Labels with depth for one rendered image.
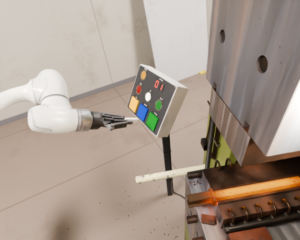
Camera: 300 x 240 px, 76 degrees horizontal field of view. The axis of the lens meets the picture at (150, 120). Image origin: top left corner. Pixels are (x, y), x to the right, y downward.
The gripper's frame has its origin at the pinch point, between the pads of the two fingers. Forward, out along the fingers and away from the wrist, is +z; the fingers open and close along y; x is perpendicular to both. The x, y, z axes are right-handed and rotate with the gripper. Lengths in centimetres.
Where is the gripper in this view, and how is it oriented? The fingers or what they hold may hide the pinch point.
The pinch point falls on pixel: (131, 121)
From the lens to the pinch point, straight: 91.6
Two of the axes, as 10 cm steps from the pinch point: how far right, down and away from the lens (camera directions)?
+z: 7.8, 0.2, 6.2
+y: 5.3, 5.0, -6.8
